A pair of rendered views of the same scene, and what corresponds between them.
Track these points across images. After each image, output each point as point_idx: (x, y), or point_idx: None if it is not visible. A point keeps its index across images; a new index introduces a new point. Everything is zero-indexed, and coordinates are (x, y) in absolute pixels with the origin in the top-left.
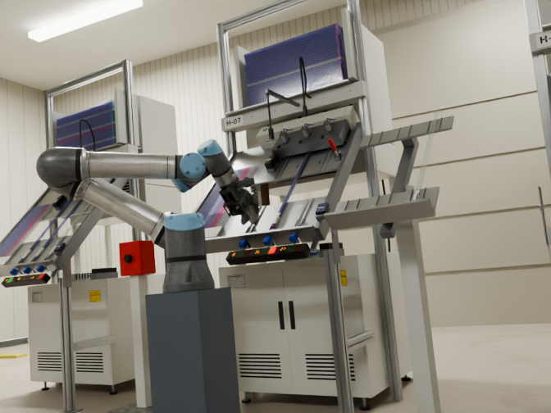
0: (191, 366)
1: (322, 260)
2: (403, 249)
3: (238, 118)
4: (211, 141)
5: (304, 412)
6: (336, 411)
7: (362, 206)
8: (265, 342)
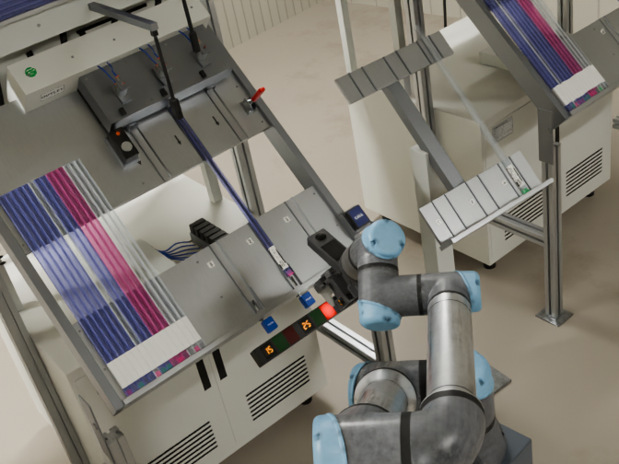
0: None
1: None
2: None
3: None
4: (391, 226)
5: (267, 458)
6: (291, 427)
7: (459, 205)
8: (184, 422)
